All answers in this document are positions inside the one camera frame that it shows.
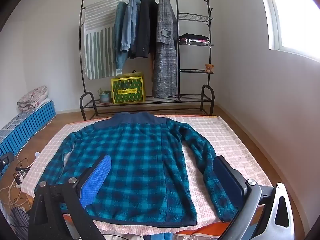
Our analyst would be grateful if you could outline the folded clothes on shelf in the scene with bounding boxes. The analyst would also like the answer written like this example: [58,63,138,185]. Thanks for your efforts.
[179,38,212,47]

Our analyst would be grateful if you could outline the tangle of white cables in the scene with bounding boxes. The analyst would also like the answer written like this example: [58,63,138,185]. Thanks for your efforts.
[0,152,38,210]

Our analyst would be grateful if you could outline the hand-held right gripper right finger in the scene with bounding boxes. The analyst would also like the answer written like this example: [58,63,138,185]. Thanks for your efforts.
[212,156,295,240]

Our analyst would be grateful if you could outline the person's striped trouser leg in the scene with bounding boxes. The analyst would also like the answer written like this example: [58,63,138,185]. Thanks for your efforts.
[9,206,33,233]

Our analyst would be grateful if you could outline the black clamp device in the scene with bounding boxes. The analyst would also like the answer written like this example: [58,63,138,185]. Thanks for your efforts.
[0,152,15,177]

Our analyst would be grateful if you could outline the grey plaid coat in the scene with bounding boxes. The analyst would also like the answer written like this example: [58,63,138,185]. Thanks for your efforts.
[151,0,179,98]

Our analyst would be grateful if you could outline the white green striped cloth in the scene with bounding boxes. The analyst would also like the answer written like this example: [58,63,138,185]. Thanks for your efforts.
[84,0,123,79]

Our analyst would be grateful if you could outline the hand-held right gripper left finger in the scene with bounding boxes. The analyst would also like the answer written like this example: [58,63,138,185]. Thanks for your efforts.
[27,154,112,240]

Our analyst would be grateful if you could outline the blue plaid fleece jacket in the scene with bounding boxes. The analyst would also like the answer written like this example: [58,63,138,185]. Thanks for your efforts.
[34,112,239,228]

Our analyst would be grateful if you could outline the black coat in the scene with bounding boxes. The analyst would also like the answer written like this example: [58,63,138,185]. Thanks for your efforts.
[129,0,158,60]

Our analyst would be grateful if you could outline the green yellow gift bag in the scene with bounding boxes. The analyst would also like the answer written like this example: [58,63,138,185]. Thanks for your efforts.
[111,70,146,105]

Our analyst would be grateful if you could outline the blue denim jacket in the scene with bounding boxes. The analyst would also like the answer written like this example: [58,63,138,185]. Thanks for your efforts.
[121,0,142,53]

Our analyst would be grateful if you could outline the window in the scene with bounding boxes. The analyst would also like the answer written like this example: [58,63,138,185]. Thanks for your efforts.
[256,0,320,63]

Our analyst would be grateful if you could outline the folded floral quilt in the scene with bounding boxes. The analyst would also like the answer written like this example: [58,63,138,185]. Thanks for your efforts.
[17,85,48,112]

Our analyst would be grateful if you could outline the pink checked blanket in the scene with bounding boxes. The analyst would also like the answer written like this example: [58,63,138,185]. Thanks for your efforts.
[21,115,273,235]

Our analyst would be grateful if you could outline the folded black clothes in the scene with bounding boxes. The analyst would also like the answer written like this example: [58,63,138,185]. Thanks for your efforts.
[179,33,210,41]

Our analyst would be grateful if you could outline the light denim garment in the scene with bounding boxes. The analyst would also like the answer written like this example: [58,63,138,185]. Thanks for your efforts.
[113,1,128,74]

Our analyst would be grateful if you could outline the black metal clothes rack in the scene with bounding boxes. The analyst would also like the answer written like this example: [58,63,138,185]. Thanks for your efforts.
[78,0,215,121]

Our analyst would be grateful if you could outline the potted plant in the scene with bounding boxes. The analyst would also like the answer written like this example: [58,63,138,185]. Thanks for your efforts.
[97,87,112,104]

